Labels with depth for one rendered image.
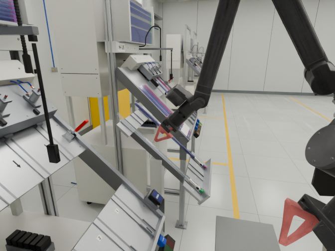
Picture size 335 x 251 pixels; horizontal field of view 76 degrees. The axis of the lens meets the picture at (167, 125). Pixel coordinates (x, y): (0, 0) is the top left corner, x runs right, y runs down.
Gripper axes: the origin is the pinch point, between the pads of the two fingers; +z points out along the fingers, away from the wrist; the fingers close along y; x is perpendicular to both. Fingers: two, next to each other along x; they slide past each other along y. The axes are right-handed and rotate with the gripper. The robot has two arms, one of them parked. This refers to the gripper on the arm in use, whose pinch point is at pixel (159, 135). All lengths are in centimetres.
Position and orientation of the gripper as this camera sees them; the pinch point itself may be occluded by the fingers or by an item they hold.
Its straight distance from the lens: 91.1
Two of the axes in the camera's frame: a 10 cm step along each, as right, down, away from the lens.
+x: 7.1, 7.0, 0.6
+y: -2.2, 3.0, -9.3
